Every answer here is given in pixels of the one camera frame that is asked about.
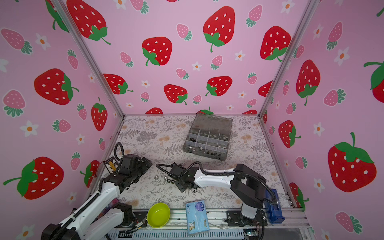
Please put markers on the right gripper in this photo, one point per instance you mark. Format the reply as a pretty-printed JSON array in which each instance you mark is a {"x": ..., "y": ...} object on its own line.
[{"x": 175, "y": 174}]

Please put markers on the small black framed card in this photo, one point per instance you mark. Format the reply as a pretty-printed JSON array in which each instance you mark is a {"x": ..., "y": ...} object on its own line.
[{"x": 111, "y": 165}]

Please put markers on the lime green bowl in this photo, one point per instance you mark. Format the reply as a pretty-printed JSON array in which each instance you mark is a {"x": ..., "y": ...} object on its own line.
[{"x": 158, "y": 215}]

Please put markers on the grey plastic compartment organizer box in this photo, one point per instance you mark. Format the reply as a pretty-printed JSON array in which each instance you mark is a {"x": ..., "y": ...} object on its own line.
[{"x": 209, "y": 137}]

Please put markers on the blue tape dispenser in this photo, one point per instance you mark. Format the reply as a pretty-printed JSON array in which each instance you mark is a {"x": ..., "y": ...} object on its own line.
[{"x": 274, "y": 211}]

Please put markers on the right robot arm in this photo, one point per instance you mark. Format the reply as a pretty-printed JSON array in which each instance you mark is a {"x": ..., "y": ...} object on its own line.
[{"x": 250, "y": 187}]

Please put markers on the aluminium front rail frame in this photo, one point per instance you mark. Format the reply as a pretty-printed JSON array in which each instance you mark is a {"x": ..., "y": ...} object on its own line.
[{"x": 223, "y": 224}]

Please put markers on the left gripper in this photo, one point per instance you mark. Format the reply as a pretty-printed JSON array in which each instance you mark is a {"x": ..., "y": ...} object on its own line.
[{"x": 144, "y": 167}]

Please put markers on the blue tissue pack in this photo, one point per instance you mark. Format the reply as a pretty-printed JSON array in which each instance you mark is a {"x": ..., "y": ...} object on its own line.
[{"x": 197, "y": 218}]

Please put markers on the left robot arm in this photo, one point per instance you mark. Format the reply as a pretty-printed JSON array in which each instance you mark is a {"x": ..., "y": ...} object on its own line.
[{"x": 87, "y": 210}]

